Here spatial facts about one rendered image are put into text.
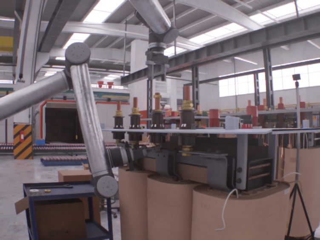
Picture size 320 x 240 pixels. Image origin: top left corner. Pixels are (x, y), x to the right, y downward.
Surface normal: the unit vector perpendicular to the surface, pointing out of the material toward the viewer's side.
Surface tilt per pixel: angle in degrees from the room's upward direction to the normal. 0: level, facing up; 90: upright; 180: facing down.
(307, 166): 90
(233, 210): 90
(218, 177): 90
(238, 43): 90
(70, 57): 78
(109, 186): 73
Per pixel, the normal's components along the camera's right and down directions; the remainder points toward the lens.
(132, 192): -0.54, -0.03
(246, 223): -0.07, -0.04
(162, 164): -0.84, -0.02
